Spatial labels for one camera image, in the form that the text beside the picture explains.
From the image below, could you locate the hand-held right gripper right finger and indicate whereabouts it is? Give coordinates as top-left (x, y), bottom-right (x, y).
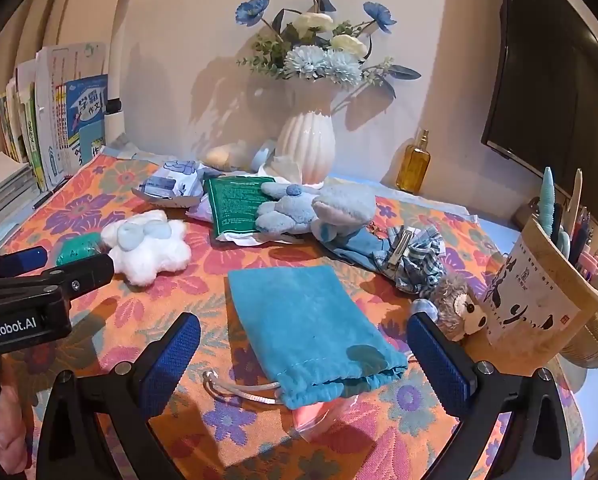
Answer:
top-left (406, 311), bottom-right (572, 480)

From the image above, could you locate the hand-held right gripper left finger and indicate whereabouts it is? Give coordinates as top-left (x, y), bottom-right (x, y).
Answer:
top-left (36, 311), bottom-right (202, 480)

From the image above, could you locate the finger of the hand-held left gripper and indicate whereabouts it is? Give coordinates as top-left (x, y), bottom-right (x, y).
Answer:
top-left (0, 246), bottom-right (48, 281)
top-left (0, 254), bottom-right (116, 306)

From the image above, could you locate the green fabric bundle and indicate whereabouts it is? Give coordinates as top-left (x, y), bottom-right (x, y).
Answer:
top-left (55, 234), bottom-right (107, 267)

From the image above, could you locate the plaid bow hair clip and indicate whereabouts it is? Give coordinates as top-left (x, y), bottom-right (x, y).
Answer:
top-left (374, 225), bottom-right (444, 276)

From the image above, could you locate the teal drawstring pouch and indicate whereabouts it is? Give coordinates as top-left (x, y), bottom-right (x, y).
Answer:
top-left (202, 266), bottom-right (410, 410)

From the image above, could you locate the person's left hand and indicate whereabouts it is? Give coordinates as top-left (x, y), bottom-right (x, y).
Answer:
top-left (0, 385), bottom-right (34, 461)

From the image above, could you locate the brown hedgehog plush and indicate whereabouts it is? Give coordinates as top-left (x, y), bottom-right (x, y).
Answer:
top-left (411, 275), bottom-right (490, 343)

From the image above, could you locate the white star plush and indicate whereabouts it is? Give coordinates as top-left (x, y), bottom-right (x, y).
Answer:
top-left (100, 210), bottom-right (190, 287)

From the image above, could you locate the black pen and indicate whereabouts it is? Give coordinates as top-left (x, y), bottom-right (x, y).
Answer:
top-left (31, 177), bottom-right (72, 211)

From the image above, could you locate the stack of grey books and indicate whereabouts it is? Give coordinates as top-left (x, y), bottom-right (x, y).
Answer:
top-left (0, 152), bottom-right (44, 233)

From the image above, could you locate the beige printed pen holder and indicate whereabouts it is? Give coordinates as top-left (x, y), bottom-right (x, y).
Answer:
top-left (481, 212), bottom-right (598, 361)

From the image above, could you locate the orange floral tablecloth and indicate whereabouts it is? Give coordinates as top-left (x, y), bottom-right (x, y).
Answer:
top-left (0, 152), bottom-right (587, 480)

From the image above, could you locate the white and blue wipes packet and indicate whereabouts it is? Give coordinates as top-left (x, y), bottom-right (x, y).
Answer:
top-left (131, 160), bottom-right (210, 208)

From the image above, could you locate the pink plastic bag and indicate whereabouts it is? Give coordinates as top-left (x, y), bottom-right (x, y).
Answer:
top-left (294, 392), bottom-right (367, 443)

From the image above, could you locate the blue denim cloth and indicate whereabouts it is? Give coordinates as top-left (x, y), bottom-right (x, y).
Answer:
top-left (324, 230), bottom-right (394, 268)

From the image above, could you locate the row of books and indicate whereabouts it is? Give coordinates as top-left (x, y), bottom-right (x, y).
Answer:
top-left (0, 42), bottom-right (110, 193)

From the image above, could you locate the green packet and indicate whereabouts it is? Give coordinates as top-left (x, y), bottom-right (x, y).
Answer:
top-left (202, 175), bottom-right (280, 241)

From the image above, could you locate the beige oval object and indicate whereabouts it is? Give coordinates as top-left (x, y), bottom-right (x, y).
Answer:
top-left (206, 142), bottom-right (260, 171)

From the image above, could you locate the blue plush bunny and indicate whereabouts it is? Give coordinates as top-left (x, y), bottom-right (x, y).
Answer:
top-left (255, 181), bottom-right (380, 243)

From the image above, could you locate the bunch of pens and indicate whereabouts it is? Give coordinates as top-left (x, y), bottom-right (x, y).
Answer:
top-left (536, 166), bottom-right (598, 286)

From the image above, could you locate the amber glass bottle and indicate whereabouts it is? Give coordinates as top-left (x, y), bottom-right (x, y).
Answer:
top-left (396, 129), bottom-right (432, 193)

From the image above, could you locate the white desk lamp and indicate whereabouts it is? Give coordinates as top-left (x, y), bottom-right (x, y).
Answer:
top-left (73, 0), bottom-right (157, 148)

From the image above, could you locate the white crumpled tissue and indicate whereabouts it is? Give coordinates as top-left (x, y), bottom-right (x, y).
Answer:
top-left (251, 137), bottom-right (304, 181)

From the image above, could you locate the white ribbed vase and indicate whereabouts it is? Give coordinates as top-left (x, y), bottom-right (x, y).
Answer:
top-left (276, 110), bottom-right (337, 186)

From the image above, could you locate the black monitor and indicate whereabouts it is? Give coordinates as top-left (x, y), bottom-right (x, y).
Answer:
top-left (481, 0), bottom-right (598, 198)

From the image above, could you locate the blue and white flower bouquet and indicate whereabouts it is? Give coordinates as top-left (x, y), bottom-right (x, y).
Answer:
top-left (235, 0), bottom-right (422, 111)

